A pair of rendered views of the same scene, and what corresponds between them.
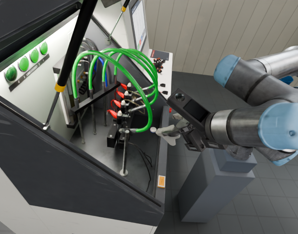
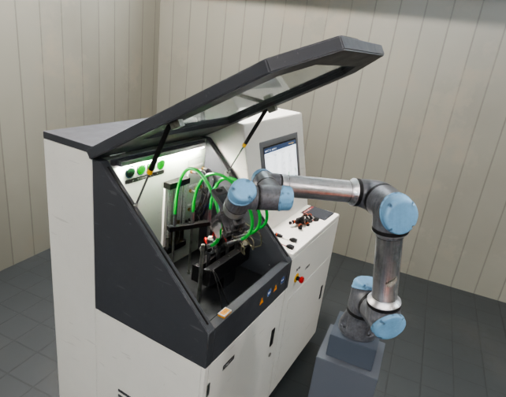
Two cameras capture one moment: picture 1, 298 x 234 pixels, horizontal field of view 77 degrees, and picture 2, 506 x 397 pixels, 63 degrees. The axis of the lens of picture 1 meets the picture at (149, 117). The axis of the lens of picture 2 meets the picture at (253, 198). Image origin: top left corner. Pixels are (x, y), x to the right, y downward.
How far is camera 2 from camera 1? 109 cm
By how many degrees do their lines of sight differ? 33
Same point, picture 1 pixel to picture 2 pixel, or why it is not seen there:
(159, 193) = (216, 320)
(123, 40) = (243, 175)
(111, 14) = (235, 150)
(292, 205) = not seen: outside the picture
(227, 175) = (333, 362)
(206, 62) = (457, 264)
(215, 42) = (470, 228)
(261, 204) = not seen: outside the picture
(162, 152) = (245, 294)
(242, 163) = (352, 344)
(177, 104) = (214, 193)
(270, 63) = (291, 177)
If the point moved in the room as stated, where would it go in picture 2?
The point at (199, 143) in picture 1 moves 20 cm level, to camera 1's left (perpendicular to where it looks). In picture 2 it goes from (226, 226) to (178, 208)
